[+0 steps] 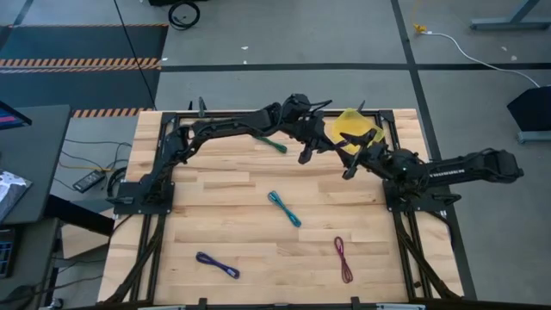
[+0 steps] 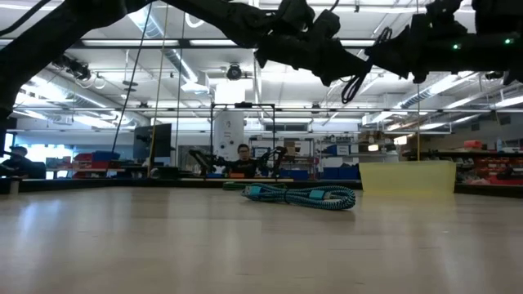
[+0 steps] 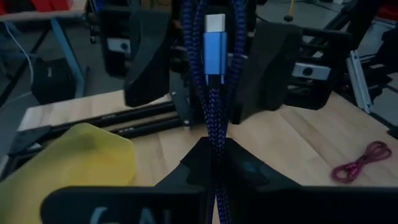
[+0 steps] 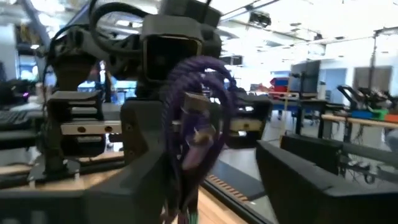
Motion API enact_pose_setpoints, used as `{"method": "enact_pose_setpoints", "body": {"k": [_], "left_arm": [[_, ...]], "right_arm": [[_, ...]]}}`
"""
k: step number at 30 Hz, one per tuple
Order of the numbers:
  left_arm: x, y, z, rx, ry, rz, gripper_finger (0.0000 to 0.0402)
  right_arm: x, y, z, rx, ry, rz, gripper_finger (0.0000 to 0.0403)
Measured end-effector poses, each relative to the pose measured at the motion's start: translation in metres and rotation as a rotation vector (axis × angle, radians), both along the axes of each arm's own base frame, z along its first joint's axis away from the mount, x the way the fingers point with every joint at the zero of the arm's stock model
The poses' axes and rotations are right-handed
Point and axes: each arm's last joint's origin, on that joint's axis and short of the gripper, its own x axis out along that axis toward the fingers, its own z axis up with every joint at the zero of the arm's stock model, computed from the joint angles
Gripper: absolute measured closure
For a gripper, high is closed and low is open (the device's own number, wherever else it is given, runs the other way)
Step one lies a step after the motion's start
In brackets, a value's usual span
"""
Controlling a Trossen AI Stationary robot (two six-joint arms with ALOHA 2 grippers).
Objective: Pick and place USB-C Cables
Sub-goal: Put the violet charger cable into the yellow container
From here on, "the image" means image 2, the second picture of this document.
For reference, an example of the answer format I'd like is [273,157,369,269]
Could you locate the green braided USB-C cable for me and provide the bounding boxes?
[222,181,288,192]

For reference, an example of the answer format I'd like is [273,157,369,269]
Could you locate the yellow translucent plastic bin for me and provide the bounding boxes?
[358,160,458,195]

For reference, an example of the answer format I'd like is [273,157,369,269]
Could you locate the teal braided USB-C cable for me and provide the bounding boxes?
[240,182,356,212]

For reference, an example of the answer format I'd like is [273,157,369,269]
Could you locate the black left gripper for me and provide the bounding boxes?
[281,10,371,87]

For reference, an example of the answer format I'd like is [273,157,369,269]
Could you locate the red storage bins shelf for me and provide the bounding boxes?
[456,140,523,185]

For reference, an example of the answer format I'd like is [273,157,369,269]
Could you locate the white cylindrical column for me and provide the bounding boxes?
[212,109,246,163]

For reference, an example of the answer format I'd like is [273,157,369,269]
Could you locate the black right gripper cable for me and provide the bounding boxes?
[341,26,393,105]

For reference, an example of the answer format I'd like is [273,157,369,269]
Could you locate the black computer monitor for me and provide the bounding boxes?
[132,122,173,161]

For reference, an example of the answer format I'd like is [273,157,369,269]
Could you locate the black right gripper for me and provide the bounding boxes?
[365,0,467,84]

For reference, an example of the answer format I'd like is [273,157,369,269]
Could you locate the black background robot rig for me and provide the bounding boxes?
[187,101,288,180]

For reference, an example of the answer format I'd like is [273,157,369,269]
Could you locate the black aluminium table frame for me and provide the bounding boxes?
[0,176,523,198]

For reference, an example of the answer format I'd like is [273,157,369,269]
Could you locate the black ceiling camera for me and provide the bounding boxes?
[226,63,244,81]

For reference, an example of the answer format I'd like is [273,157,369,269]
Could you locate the thin black hanging cable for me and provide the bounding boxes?
[111,0,154,155]

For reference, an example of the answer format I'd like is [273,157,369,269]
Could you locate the red and blue storage bins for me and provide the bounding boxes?
[72,150,124,180]

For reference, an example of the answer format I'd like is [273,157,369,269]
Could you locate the person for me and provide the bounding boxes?
[0,145,47,180]
[230,143,262,180]

